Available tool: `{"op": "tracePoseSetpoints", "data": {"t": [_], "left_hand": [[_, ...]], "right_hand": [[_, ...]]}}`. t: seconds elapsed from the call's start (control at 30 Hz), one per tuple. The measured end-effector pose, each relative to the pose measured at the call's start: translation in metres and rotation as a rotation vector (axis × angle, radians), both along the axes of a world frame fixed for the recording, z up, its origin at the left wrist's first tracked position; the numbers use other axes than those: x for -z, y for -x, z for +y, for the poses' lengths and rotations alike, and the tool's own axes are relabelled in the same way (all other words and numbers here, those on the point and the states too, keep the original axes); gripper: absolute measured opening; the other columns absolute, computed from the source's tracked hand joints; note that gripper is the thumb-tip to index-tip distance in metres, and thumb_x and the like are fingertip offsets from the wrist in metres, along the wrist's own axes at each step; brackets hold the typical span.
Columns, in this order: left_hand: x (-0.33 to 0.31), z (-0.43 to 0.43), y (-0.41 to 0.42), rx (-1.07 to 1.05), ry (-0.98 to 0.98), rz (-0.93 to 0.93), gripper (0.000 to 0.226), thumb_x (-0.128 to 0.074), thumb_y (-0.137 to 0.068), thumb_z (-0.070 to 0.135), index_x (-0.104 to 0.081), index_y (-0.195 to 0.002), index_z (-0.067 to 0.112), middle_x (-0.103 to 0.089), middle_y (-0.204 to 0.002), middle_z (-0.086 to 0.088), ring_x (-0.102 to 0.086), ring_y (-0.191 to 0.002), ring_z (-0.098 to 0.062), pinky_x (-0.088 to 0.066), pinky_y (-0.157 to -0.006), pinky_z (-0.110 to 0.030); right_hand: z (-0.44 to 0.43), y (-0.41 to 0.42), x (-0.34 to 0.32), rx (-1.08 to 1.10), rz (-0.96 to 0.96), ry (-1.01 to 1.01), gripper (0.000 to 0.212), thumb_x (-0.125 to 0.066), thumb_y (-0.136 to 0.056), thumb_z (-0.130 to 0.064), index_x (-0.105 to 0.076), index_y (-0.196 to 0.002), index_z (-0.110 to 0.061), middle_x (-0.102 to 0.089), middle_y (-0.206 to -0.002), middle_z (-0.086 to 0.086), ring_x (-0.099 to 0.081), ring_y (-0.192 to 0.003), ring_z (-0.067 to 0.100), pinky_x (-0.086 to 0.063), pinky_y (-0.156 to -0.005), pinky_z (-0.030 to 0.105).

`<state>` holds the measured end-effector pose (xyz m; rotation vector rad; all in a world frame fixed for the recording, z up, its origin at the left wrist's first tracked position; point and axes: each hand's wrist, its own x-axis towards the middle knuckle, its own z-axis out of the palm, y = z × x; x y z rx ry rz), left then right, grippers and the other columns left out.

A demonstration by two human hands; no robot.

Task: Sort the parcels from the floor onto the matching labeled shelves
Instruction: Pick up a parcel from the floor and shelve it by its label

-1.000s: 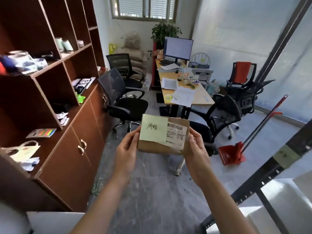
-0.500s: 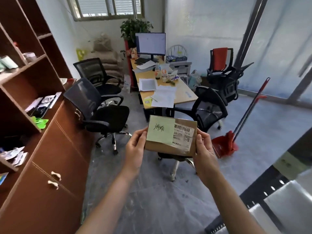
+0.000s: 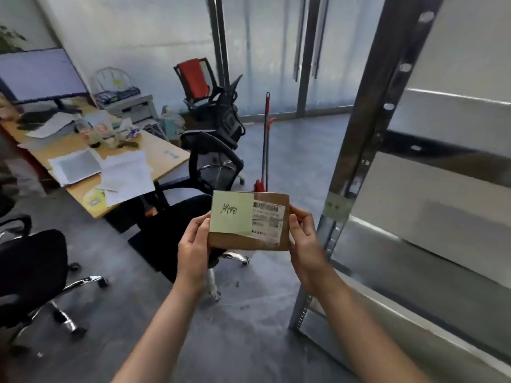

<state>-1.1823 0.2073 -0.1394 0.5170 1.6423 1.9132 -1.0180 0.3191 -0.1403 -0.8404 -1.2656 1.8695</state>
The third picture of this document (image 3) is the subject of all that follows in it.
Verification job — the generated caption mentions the black keyboard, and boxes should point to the black keyboard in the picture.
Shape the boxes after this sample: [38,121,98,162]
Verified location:
[16,109,60,130]

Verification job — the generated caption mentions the wooden office desk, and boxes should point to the wooden office desk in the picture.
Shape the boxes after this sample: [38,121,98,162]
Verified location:
[0,95,191,219]

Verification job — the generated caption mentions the black office chair with chrome base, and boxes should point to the black office chair with chrome base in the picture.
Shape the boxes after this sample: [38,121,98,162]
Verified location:
[0,214,110,347]

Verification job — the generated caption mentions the person's left hand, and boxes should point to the person's left hand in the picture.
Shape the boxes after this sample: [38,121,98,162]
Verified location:
[176,211,212,292]

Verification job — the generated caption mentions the black mesh office chair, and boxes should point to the black mesh office chair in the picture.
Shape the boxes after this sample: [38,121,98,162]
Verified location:
[128,131,252,301]

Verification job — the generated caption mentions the computer monitor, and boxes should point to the computer monitor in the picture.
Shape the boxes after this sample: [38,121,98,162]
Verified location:
[0,48,89,112]

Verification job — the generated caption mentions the white paper sheets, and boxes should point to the white paper sheets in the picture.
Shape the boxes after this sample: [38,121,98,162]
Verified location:
[96,151,156,207]

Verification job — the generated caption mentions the red mop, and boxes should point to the red mop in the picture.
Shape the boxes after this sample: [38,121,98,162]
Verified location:
[254,92,278,193]

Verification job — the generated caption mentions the black chair with red cloth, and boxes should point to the black chair with red cloth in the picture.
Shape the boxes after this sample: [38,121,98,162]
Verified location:
[173,57,246,150]

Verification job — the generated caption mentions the green potted plant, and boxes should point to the green potted plant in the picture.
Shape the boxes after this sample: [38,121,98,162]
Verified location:
[0,24,28,54]

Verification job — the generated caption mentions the clutter of small desk items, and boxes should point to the clutter of small desk items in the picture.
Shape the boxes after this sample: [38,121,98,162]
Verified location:
[74,111,142,150]

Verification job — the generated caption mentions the brown cardboard parcel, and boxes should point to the brown cardboard parcel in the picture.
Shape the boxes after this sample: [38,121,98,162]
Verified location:
[208,190,291,252]

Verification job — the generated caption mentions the yellow sticky note pad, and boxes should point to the yellow sticky note pad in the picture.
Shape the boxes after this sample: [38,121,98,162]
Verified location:
[82,189,108,209]

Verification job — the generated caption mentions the glass door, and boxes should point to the glass door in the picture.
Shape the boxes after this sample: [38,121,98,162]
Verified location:
[208,0,386,120]

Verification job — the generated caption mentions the person's right forearm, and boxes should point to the person's right forearm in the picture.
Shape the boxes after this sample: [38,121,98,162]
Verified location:
[303,271,432,383]

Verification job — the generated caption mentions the white printer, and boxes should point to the white printer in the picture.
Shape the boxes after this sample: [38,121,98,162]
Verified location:
[105,95,159,125]

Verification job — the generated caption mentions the person's right hand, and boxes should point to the person's right hand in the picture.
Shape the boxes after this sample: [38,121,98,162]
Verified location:
[288,204,338,295]

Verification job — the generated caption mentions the white papers near monitor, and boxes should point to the white papers near monitor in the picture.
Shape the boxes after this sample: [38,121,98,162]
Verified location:
[18,111,82,150]

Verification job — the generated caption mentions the grey metal shelving rack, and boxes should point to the grey metal shelving rack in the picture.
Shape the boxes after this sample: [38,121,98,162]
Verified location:
[288,0,511,383]

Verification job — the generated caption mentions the grey notebook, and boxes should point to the grey notebook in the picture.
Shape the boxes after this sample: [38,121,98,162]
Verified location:
[48,149,104,186]

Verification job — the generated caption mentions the person's left forearm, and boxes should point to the person's left forearm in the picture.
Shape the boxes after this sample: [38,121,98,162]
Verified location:
[111,275,205,383]

